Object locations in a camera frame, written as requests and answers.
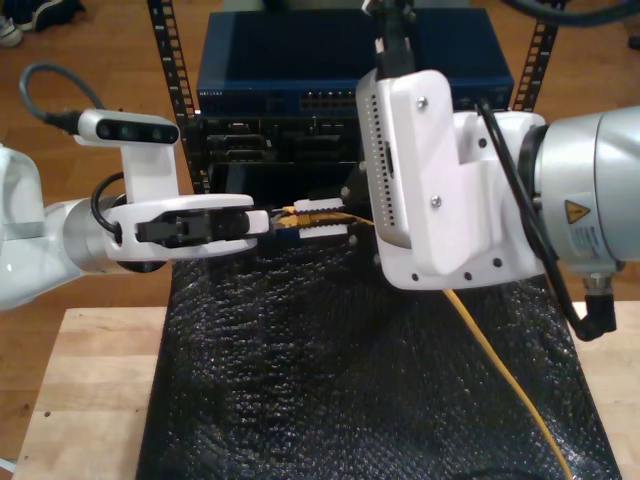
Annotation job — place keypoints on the white sneaker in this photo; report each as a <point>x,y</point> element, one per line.
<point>9,32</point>

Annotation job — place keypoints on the black server rack frame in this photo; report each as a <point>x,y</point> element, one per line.
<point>156,22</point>

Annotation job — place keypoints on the blue network switch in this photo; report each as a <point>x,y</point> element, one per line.
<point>300,50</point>

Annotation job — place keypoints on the black bubble wrap mat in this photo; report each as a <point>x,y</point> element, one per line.
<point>300,375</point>

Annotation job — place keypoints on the dark blue sneaker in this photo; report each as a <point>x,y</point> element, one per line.
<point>50,12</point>

